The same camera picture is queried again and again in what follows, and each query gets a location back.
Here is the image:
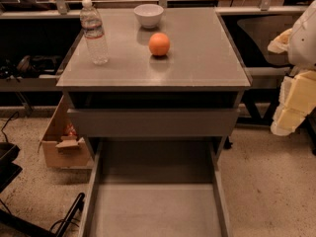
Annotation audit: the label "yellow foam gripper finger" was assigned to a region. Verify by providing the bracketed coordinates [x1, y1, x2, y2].
[271, 71, 316, 136]

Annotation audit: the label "orange fruit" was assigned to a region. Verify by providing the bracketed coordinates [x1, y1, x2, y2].
[148, 33, 170, 56]

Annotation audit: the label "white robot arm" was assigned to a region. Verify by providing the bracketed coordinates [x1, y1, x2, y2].
[268, 1, 316, 136]

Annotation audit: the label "grey drawer cabinet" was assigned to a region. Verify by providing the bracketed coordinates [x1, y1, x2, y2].
[57, 8, 251, 154]

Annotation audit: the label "open grey middle drawer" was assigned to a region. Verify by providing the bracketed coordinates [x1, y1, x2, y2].
[78, 140, 233, 237]

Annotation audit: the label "closed grey top drawer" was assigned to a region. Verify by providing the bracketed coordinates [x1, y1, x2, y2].
[67, 109, 239, 138]

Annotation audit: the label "black office chair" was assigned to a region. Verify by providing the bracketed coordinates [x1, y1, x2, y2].
[236, 15, 297, 68]

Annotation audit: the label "white ceramic bowl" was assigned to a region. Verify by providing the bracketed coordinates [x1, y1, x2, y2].
[133, 4, 164, 29]

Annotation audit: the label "clear plastic water bottle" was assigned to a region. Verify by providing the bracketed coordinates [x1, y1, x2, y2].
[80, 0, 109, 65]

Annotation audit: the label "brown cardboard box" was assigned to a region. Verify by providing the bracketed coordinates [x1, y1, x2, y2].
[41, 98, 93, 168]

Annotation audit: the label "black headphones on shelf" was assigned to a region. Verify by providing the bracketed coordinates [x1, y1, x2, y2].
[0, 55, 62, 81]

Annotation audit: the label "black stand base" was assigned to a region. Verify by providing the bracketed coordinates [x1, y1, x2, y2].
[0, 142, 86, 237]

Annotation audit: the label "grey metal shelf rail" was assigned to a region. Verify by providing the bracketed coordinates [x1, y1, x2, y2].
[0, 74, 63, 93]

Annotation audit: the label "black cable on floor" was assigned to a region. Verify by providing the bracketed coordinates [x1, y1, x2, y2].
[0, 111, 21, 144]

